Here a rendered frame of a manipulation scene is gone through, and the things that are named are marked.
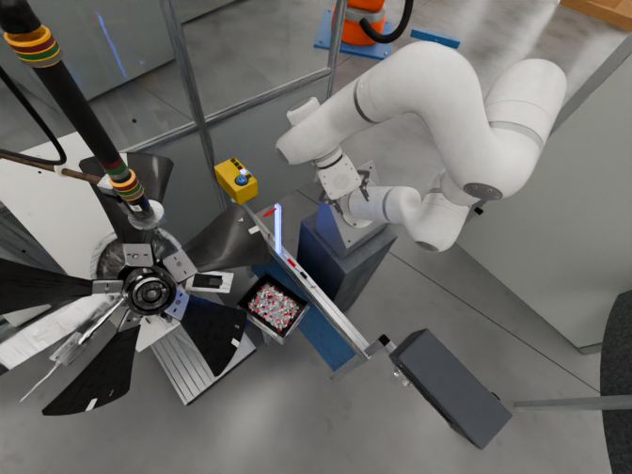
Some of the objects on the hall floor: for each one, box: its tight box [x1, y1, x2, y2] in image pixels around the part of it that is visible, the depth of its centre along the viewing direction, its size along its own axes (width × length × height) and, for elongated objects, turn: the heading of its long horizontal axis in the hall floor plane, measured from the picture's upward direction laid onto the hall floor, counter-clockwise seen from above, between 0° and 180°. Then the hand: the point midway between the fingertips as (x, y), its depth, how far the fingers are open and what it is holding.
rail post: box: [329, 355, 363, 382], centre depth 152 cm, size 4×4×78 cm
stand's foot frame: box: [150, 291, 257, 405], centre depth 186 cm, size 62×46×8 cm
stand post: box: [169, 324, 199, 353], centre depth 148 cm, size 4×9×91 cm, turn 127°
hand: (353, 203), depth 91 cm, fingers open, 8 cm apart
